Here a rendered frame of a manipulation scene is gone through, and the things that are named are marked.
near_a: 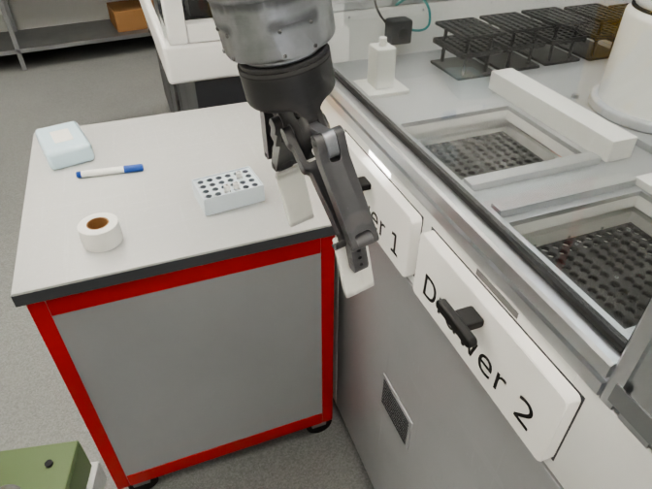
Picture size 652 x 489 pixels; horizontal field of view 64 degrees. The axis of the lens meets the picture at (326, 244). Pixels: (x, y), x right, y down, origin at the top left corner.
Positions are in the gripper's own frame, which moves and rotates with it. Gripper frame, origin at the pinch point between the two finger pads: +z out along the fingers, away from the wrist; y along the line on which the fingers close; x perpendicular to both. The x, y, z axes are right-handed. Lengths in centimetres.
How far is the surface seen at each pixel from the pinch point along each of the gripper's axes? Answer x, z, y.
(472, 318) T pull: 12.9, 13.3, 7.1
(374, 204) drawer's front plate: 16.8, 15.2, -21.9
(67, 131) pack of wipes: -26, 12, -89
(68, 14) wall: -19, 53, -444
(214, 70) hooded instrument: 14, 15, -106
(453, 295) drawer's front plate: 14.5, 15.1, 1.5
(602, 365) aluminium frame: 15.4, 7.4, 21.8
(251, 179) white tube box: 5, 21, -52
